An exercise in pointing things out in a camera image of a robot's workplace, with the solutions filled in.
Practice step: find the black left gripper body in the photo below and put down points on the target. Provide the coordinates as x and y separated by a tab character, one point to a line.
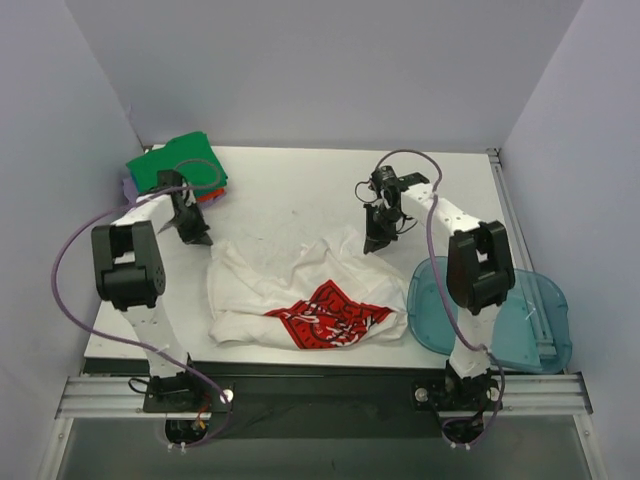
189	225

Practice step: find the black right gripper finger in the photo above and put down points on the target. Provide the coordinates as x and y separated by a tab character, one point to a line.
381	242
371	245

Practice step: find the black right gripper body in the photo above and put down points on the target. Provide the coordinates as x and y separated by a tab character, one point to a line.
377	228

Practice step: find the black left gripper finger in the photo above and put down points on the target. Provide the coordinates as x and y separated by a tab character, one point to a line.
204	237
190	240

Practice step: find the white t-shirt red print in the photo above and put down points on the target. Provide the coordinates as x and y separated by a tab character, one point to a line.
332	296

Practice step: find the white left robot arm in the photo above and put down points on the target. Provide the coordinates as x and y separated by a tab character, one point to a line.
130	275

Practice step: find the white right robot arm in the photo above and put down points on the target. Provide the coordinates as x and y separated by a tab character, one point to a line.
479	271

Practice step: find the orange folded t-shirt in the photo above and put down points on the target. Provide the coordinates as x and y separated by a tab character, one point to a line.
211	196

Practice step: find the teal plastic bin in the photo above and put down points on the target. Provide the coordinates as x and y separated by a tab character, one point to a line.
531	332

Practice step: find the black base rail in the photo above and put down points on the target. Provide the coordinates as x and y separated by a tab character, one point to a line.
271	401

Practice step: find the aluminium frame rail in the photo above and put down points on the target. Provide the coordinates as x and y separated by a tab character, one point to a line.
278	200

